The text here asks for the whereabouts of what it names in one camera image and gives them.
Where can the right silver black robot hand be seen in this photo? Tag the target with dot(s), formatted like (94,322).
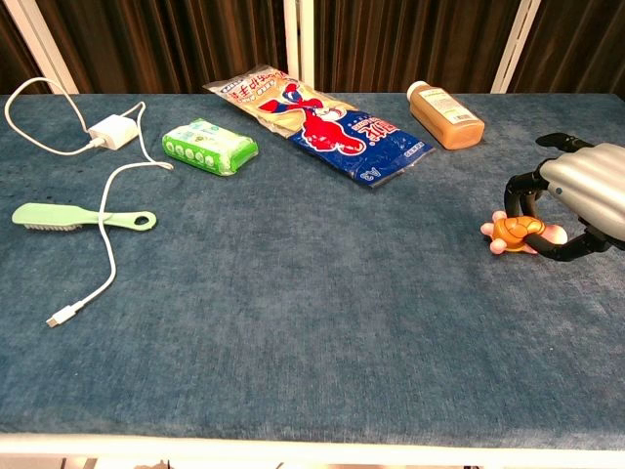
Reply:
(591,181)

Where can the orange turtle toy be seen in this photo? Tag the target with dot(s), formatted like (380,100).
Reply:
(512,230)

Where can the orange liquid plastic bottle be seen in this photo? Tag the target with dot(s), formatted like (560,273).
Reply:
(449,117)

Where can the blue red glove package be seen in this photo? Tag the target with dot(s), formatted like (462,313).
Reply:
(337,127)

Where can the blue table cloth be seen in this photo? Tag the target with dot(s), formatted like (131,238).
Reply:
(312,303)

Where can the green wet wipes pack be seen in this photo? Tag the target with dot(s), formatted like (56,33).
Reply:
(207,145)

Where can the dark brown curtain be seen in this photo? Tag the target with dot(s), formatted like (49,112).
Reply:
(171,44)

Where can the white charger adapter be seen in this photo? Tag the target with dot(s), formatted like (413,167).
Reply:
(113,130)

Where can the light green brush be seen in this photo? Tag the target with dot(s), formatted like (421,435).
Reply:
(58,216)

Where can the white metal frame post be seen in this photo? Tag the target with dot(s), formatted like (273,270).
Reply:
(515,46)
(41,41)
(299,41)

